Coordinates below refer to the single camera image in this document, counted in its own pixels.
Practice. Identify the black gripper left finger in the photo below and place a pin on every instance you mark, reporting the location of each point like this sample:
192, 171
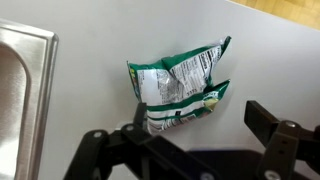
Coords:
156, 155

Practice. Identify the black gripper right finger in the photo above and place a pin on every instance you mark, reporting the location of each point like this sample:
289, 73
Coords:
278, 146

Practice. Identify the green white snack packet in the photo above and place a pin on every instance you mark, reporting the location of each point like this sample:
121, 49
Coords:
176, 83

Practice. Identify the stainless steel sink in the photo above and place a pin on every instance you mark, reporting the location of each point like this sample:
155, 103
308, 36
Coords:
23, 100

